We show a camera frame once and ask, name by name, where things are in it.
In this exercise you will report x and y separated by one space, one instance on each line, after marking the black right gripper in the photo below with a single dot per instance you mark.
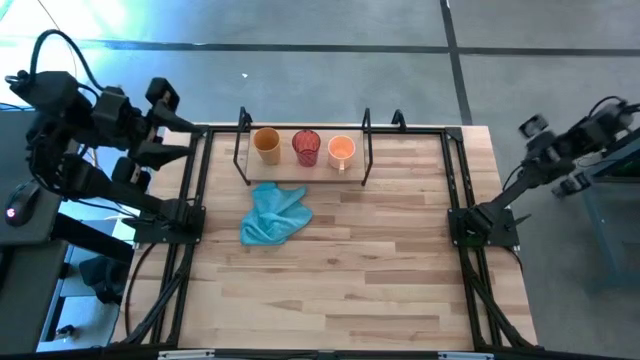
570 142

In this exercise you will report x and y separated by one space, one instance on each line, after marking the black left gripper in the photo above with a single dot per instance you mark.
120 117

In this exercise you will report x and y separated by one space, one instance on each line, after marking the yellow plastic cup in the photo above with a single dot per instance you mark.
268 154

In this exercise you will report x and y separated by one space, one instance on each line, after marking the red faceted glass tumbler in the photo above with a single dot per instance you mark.
306 155

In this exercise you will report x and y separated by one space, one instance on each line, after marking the peach ceramic mug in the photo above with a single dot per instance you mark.
341 157

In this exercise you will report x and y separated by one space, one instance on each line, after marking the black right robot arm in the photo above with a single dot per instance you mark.
480 227

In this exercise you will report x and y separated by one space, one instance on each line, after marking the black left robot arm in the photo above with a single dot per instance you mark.
100 187

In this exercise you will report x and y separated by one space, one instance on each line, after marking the grey metal table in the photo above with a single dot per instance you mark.
612 210

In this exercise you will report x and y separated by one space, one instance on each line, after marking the blue microfibre cloth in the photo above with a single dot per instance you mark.
275 215

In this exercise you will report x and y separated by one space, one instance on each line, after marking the black bag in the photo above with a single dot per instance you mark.
102 280

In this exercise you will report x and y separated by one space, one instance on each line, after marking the black computer mouse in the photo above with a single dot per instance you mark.
21 205

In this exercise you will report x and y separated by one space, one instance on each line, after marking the black desk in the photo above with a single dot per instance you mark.
25 280

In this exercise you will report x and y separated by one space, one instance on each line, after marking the black metal table frame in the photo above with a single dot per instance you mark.
453 134

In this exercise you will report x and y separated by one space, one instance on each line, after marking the silver aluminium bracket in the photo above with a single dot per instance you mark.
465 355
185 355

